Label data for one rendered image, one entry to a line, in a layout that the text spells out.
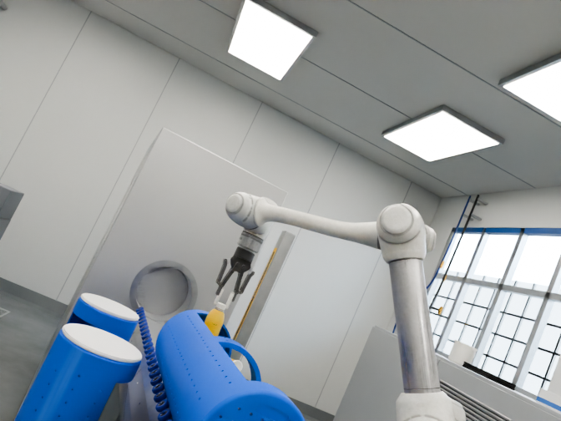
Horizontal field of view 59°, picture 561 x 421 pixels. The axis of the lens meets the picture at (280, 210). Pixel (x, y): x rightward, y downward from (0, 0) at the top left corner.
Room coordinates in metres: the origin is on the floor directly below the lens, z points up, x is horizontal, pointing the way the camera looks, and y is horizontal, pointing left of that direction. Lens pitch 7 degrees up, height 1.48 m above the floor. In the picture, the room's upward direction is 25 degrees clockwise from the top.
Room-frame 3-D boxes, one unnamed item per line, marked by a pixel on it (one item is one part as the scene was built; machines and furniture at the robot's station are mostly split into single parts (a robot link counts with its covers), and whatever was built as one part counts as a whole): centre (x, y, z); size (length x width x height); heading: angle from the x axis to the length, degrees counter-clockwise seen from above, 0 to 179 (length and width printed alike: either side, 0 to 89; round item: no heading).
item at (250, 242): (1.90, 0.05, 1.54); 0.09 x 0.09 x 0.06
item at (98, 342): (1.73, 0.35, 1.03); 0.28 x 0.28 x 0.01
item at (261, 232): (1.89, 0.06, 1.65); 0.13 x 0.11 x 0.16; 154
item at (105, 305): (2.33, 0.52, 1.03); 0.28 x 0.28 x 0.01
